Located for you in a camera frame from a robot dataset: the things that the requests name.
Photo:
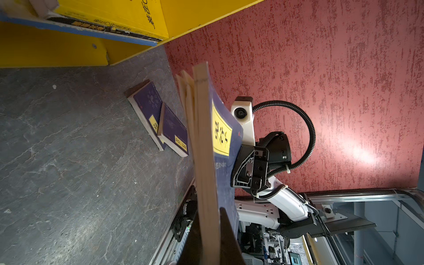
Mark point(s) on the dark blue book top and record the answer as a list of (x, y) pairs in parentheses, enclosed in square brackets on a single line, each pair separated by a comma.
[(172, 131)]

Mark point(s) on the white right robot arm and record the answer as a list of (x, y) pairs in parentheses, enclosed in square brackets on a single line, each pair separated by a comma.
[(275, 205)]

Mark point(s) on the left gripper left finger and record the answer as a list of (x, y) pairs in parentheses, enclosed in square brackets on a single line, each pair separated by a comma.
[(192, 251)]

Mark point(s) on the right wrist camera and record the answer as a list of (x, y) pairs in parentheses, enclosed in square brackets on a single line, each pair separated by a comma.
[(242, 110)]

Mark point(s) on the yellow wooden bookshelf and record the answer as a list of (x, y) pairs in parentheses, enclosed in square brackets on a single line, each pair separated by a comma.
[(28, 39)]

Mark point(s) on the dark blue book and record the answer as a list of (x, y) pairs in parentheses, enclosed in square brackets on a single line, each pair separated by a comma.
[(172, 131), (215, 139), (147, 103)]

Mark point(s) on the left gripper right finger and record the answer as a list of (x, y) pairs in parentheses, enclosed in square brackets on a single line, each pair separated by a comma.
[(230, 252)]

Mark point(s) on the dark blue book bottom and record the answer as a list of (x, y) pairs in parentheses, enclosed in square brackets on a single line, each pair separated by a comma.
[(147, 103)]

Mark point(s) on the yellow cartoon book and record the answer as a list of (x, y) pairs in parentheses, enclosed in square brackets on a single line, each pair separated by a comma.
[(139, 17)]

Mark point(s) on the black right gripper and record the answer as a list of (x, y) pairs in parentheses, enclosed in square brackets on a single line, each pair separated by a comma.
[(254, 164)]

